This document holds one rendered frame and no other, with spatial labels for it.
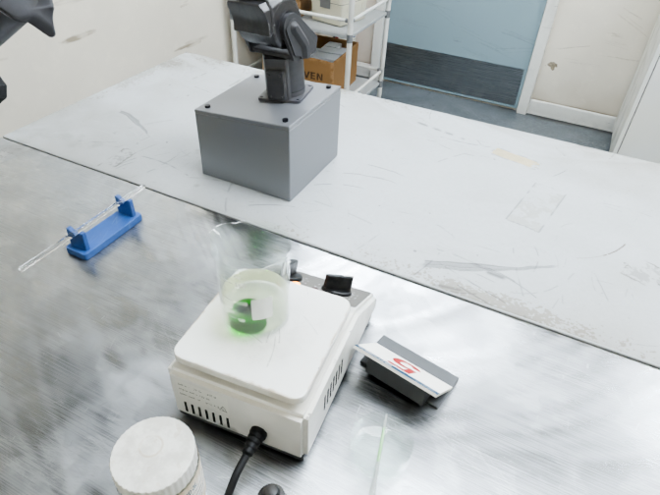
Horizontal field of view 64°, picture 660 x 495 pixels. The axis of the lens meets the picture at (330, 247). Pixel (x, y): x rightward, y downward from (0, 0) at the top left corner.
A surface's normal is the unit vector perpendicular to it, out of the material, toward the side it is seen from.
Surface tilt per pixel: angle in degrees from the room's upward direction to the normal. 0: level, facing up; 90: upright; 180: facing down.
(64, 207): 0
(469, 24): 90
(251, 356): 0
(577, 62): 90
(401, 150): 0
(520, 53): 90
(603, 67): 90
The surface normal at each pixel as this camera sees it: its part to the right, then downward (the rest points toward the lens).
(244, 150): -0.45, 0.55
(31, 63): 0.89, 0.31
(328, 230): 0.04, -0.77
